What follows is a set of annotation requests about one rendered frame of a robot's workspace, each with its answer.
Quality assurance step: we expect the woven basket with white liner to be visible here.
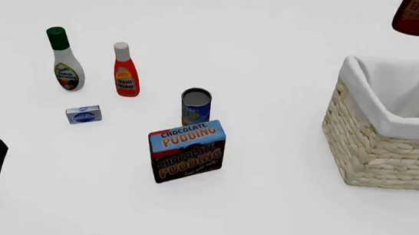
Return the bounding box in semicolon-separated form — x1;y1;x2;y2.
316;51;419;193

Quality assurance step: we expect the blue alphabet soup tin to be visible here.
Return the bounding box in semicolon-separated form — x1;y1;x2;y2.
178;85;214;129

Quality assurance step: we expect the ranch dressing bottle green cap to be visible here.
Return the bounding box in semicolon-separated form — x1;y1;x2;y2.
41;25;91;93

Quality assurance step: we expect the small blue-white cream cheese box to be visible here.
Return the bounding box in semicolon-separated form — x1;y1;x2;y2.
64;101;104;128

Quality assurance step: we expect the red tomato ketchup bottle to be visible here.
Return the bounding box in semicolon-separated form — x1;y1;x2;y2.
108;41;145;99

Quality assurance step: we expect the chocolate pudding box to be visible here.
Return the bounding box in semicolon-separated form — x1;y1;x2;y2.
143;113;229;190

